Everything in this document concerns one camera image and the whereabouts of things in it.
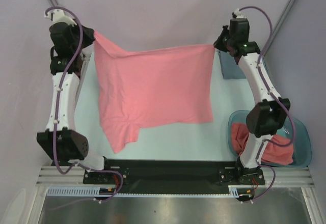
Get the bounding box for folded blue-grey t-shirt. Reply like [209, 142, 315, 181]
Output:
[219, 49, 268, 80]

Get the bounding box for teal plastic basin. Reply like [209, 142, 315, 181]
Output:
[227, 110, 312, 169]

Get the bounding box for crumpled pink t-shirt in basin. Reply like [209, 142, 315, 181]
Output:
[229, 123, 294, 165]

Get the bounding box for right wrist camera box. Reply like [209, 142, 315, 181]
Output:
[229, 10, 250, 43]

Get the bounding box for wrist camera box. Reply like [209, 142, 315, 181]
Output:
[229, 10, 250, 43]
[44, 9, 77, 33]

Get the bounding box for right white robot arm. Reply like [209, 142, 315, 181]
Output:
[214, 19, 290, 185]

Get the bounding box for right aluminium frame post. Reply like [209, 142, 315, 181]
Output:
[262, 0, 297, 56]

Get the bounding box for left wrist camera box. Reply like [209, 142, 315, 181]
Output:
[44, 9, 77, 33]

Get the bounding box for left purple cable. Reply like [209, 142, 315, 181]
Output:
[45, 6, 124, 211]

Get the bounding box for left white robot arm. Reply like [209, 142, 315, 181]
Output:
[36, 22, 112, 183]

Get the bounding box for white slotted cable duct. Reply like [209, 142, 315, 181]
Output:
[47, 185, 258, 199]

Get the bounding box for pink t-shirt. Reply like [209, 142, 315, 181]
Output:
[94, 32, 215, 153]
[229, 123, 294, 165]

